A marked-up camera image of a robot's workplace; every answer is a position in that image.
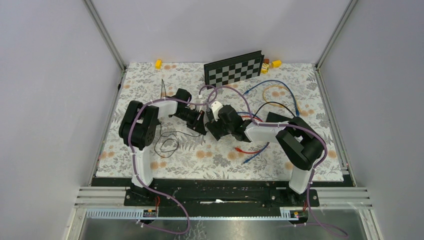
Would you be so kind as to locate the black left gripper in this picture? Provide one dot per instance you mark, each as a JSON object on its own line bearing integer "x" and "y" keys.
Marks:
{"x": 197, "y": 125}

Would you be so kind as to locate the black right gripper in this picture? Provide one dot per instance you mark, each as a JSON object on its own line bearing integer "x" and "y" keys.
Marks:
{"x": 213, "y": 125}

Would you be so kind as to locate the black ribbed network switch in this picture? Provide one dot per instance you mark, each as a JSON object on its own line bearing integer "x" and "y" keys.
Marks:
{"x": 277, "y": 118}

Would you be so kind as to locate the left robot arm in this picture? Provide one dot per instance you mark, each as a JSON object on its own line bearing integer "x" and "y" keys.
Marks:
{"x": 138, "y": 128}

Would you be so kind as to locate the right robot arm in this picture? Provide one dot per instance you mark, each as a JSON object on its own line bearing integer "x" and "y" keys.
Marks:
{"x": 301, "y": 144}

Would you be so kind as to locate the floral patterned table mat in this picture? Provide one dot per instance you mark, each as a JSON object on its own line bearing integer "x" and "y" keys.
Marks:
{"x": 178, "y": 152}

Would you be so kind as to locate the checkerboard calibration board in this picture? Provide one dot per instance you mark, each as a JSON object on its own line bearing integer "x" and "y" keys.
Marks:
{"x": 233, "y": 69}

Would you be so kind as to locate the small toy figure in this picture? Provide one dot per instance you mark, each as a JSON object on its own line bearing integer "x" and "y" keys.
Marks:
{"x": 265, "y": 66}

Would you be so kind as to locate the yellow block left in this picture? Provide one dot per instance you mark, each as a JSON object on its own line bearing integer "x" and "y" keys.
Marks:
{"x": 158, "y": 64}

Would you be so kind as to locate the yellow block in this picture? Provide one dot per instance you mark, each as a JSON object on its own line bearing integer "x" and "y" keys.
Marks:
{"x": 158, "y": 64}
{"x": 276, "y": 63}

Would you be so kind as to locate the yellow block right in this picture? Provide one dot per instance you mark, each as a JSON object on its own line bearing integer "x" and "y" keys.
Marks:
{"x": 276, "y": 63}

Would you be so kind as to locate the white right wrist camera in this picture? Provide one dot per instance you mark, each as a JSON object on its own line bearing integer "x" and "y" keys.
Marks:
{"x": 215, "y": 108}

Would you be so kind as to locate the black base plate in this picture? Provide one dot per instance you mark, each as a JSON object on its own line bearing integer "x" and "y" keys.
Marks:
{"x": 208, "y": 198}

